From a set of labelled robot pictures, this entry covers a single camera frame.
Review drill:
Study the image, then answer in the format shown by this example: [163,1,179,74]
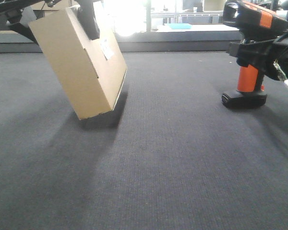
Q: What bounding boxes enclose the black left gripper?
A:
[0,0,63,44]

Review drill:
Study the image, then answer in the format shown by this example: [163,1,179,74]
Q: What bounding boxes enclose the blue flat tray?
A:
[166,23,192,30]

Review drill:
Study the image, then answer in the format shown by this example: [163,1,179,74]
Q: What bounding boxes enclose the orange black barcode scanner gun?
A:
[221,0,288,108]

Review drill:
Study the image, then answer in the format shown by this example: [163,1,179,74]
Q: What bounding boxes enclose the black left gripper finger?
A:
[77,0,100,40]

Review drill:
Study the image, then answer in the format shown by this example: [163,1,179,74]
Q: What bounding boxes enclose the white barcode label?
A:
[100,38,114,60]

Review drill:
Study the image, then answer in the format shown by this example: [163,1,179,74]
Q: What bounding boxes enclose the brown cardboard package box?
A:
[29,1,127,120]

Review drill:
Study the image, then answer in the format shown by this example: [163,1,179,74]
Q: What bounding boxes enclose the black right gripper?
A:
[226,30,288,81]

